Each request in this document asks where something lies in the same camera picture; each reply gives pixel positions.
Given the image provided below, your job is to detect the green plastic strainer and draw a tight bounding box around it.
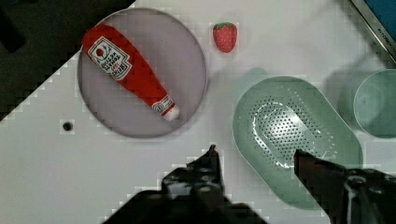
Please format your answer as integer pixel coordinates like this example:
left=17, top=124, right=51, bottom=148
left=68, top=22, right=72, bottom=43
left=233, top=68, right=363, bottom=210

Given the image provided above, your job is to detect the green plastic cup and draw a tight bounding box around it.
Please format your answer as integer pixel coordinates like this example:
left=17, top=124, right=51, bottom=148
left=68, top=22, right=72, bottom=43
left=338, top=69, right=396, bottom=139

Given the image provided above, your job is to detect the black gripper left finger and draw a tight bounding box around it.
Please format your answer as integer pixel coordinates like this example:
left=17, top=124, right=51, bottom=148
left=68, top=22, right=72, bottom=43
left=161, top=144, right=224, bottom=202

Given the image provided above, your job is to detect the grey round plate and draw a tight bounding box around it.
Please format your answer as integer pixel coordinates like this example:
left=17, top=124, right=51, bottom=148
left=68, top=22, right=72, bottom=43
left=78, top=7, right=207, bottom=138

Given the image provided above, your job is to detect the red toy strawberry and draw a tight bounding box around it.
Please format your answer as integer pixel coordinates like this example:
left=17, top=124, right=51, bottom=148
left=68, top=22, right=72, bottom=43
left=212, top=22, right=238, bottom=53

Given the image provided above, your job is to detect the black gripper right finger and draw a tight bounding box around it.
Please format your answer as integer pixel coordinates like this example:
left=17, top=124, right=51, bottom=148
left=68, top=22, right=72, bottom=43
left=293, top=149, right=396, bottom=224

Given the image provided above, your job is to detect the black toaster oven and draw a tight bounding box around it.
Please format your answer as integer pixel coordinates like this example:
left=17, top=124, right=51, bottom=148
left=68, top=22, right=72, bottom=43
left=349, top=0, right=396, bottom=62

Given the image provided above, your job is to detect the red ketchup bottle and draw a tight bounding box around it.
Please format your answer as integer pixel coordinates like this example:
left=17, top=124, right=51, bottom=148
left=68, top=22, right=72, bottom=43
left=81, top=24, right=179, bottom=121

